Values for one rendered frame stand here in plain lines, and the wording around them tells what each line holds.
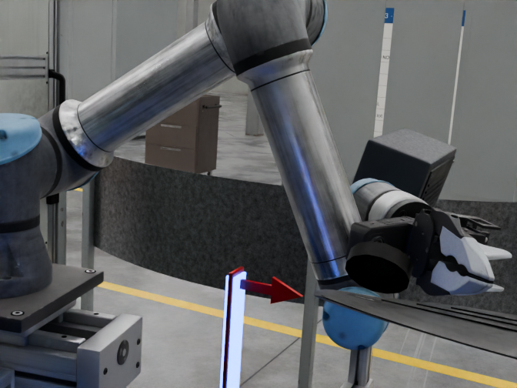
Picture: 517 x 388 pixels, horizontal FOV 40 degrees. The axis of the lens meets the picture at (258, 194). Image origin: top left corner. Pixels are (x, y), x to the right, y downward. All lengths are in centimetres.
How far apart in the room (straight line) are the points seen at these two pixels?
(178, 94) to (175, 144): 638
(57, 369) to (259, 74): 47
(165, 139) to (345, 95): 192
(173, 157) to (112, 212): 459
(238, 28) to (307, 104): 12
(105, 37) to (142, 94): 924
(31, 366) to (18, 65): 163
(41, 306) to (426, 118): 590
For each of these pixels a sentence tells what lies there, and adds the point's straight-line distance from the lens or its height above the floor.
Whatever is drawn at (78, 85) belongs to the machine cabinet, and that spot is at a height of 75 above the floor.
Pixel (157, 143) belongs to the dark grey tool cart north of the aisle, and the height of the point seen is 38.
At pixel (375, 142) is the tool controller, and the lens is 116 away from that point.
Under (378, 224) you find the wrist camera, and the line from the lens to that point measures 80.
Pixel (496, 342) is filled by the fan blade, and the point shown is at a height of 120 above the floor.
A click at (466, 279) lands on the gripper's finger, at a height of 118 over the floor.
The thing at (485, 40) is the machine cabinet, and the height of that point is 160.
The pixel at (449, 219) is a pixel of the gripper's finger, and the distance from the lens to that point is 76.
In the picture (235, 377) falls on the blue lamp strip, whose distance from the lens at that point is 66.
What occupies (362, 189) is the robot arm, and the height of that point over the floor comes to 121.
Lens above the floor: 138
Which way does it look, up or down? 11 degrees down
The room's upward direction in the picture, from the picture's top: 4 degrees clockwise
